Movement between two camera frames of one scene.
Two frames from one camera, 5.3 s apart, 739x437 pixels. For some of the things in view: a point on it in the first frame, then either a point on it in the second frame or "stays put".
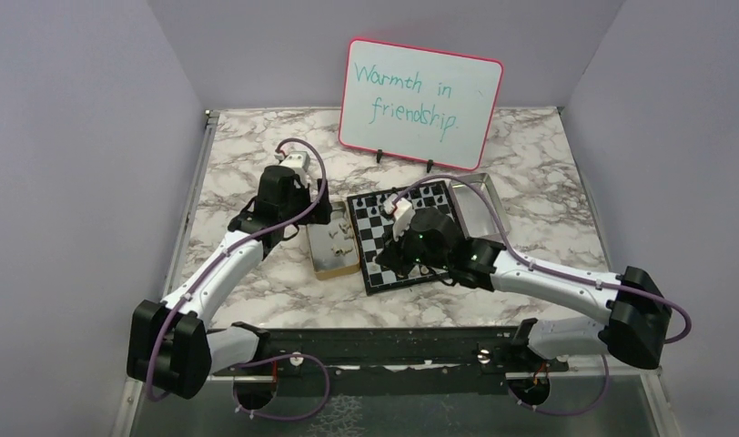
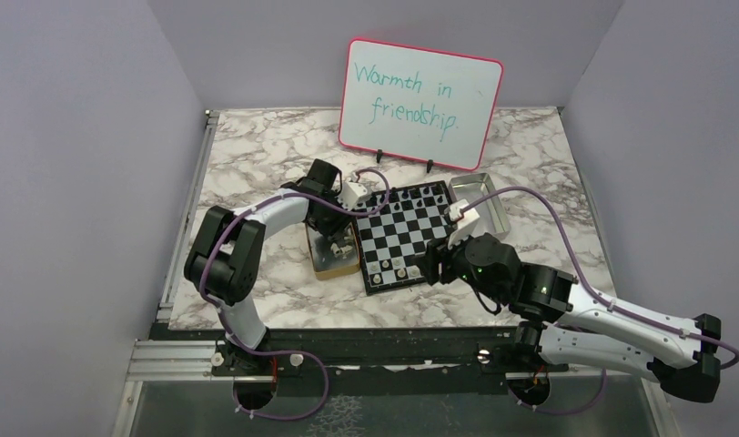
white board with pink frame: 420,104 stays put
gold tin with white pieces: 334,246 stays put
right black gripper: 391,257 → 437,251
